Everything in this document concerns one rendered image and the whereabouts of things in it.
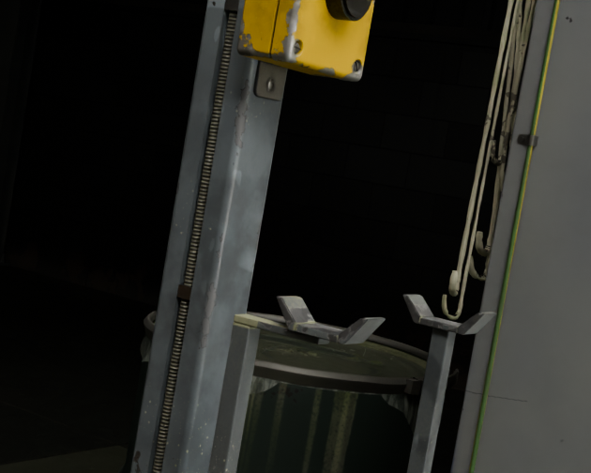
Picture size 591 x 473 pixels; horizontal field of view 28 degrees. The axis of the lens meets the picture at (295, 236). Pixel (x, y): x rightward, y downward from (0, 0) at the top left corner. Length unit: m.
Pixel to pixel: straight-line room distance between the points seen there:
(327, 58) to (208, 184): 0.15
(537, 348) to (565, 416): 0.08
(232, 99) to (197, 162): 0.06
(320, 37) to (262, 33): 0.05
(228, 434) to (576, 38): 0.70
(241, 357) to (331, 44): 0.27
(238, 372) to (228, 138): 0.21
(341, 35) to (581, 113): 0.46
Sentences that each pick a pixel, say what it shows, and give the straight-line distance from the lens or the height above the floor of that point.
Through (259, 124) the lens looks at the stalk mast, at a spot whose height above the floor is 1.24.
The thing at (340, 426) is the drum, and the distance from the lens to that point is 1.94.
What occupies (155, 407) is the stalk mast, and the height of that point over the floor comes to 0.98.
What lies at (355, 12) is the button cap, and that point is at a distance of 0.98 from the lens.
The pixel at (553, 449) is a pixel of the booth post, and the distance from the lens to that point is 1.40.
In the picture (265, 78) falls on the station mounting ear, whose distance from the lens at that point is 1.01.
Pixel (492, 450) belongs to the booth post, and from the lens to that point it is 1.43.
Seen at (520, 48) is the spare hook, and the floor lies 1.40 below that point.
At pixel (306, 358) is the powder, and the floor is 0.86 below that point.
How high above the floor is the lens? 1.22
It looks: 4 degrees down
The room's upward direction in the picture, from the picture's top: 10 degrees clockwise
